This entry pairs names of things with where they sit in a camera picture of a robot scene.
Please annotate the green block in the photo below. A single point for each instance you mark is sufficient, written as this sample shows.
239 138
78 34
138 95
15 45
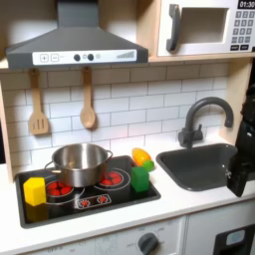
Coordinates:
139 180

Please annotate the yellow block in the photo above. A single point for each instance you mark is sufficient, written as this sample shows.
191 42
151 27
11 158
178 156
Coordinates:
34 192

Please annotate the dark grey sink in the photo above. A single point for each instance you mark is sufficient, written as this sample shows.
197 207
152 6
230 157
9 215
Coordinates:
196 169

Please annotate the dark grey tap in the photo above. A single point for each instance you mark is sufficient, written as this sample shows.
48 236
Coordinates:
205 102

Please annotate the black oven door panel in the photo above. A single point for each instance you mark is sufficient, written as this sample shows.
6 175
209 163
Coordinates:
235 240

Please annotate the wooden kitchen side panel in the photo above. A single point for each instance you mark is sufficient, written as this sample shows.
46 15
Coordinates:
237 86

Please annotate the small green toy vegetable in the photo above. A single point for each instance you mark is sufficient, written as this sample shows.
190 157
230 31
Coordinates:
149 166

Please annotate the orange yellow toy vegetable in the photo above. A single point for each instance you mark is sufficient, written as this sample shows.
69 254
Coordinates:
140 155

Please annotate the white toy microwave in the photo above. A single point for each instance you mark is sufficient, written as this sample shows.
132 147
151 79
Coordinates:
205 50

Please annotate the black toy stove top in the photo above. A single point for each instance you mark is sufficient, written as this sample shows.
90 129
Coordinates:
132 199

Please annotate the grey oven knob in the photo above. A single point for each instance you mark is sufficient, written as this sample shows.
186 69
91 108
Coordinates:
148 244

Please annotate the steel pot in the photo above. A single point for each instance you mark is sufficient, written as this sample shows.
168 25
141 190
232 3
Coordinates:
79 166

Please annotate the wooden spoon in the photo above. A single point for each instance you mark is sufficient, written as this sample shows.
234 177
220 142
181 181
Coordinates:
87 116

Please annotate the grey range hood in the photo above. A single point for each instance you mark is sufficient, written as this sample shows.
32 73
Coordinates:
78 40

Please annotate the wooden slotted spatula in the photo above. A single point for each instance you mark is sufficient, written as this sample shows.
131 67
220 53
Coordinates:
38 123

